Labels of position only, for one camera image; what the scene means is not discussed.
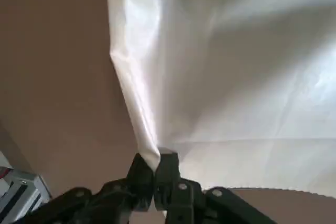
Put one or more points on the cream tablecloth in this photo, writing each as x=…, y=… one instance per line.
x=236, y=77

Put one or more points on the aluminium frame rail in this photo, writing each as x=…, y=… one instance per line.
x=21, y=195

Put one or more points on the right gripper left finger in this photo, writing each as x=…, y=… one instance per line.
x=115, y=200

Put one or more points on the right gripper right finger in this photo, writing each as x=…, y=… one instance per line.
x=189, y=203

